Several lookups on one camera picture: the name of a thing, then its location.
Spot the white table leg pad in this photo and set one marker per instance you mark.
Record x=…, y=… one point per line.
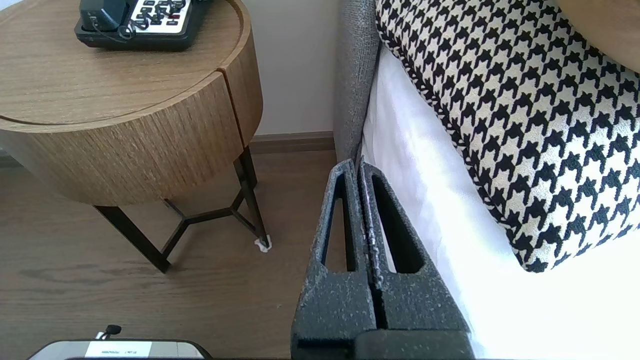
x=263, y=244

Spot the black metal table legs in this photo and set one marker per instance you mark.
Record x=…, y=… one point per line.
x=145, y=245

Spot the black and white desk telephone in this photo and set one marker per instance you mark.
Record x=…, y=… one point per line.
x=150, y=37

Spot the grey fabric headboard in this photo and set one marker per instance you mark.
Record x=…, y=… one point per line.
x=355, y=75

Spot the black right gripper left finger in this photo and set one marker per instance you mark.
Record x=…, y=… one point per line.
x=335, y=305

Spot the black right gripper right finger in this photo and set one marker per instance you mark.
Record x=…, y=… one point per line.
x=415, y=300

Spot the black white houndstooth pillow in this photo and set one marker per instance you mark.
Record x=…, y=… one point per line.
x=525, y=125

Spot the brown velvet pillow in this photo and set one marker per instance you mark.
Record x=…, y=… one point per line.
x=610, y=30

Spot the black telephone handset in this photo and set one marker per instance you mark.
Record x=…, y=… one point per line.
x=102, y=12

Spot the brown wooden baseboard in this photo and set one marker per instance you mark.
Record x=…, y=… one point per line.
x=295, y=142

